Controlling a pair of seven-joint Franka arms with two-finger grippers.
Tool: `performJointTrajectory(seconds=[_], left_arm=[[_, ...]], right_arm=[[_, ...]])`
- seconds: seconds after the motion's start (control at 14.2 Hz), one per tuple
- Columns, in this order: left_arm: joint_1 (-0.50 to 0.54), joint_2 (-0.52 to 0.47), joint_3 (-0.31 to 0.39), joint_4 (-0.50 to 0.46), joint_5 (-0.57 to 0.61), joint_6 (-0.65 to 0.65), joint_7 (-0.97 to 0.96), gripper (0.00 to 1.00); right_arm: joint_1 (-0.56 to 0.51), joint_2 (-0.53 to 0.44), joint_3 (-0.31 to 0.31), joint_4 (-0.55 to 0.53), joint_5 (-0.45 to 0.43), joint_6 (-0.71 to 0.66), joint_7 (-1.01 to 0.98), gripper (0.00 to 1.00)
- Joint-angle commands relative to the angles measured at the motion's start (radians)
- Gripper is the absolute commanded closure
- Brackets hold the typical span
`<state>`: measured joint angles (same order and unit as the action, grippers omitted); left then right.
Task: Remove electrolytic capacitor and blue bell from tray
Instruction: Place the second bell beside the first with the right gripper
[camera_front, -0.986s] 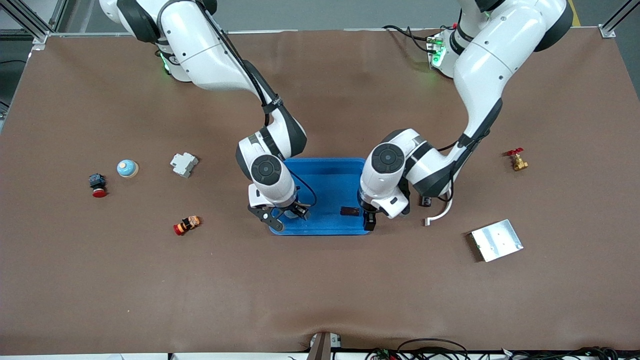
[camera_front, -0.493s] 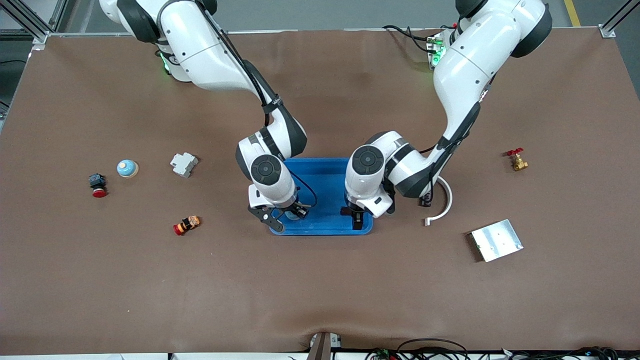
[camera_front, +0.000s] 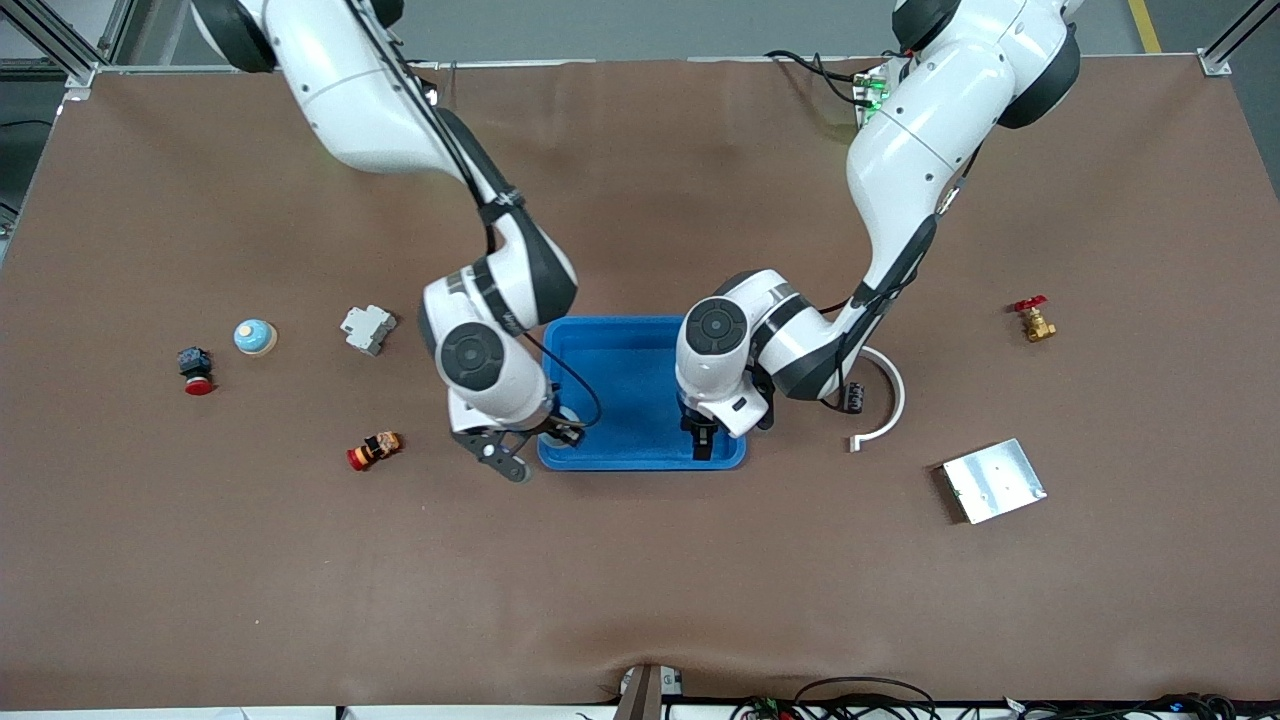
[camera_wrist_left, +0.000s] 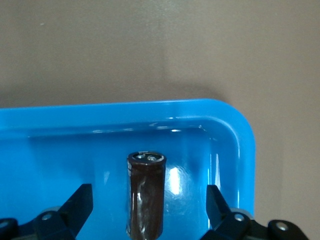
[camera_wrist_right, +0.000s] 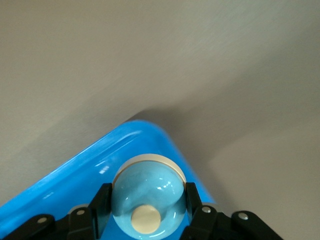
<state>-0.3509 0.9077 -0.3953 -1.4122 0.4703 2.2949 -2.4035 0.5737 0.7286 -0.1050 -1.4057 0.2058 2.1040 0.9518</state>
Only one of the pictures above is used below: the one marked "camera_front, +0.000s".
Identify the blue plastic tray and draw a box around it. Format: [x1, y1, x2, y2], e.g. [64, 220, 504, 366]
[537, 316, 748, 472]

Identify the red orange emergency stop button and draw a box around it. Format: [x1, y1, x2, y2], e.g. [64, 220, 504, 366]
[346, 431, 404, 472]

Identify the brown table cover mat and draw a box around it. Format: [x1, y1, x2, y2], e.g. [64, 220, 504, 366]
[0, 55, 1280, 711]

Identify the white circuit breaker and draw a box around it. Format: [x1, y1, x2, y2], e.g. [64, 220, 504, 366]
[340, 304, 398, 357]

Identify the silver metal plate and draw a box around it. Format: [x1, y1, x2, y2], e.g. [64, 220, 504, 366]
[940, 438, 1048, 526]

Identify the red mushroom button blue base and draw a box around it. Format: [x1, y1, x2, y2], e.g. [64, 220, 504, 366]
[177, 346, 215, 397]

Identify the white curved plastic bracket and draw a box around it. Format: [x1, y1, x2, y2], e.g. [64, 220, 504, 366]
[849, 346, 907, 453]

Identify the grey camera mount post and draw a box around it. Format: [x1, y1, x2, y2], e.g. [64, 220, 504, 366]
[615, 663, 686, 720]

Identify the black looped floor cable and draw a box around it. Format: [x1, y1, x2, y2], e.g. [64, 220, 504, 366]
[795, 677, 938, 720]

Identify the brass valve red handle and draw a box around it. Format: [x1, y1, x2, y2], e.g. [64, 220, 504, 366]
[1012, 296, 1058, 344]

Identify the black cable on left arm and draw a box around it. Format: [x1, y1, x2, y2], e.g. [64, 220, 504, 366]
[820, 140, 986, 416]

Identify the black base cable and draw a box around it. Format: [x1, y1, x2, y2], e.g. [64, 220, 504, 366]
[765, 50, 871, 106]

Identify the black floor cable bundle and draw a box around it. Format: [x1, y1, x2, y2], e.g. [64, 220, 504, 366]
[1000, 692, 1246, 720]

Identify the aluminium frame strut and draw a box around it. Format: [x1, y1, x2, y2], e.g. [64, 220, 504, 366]
[0, 0, 136, 91]
[1200, 0, 1280, 77]

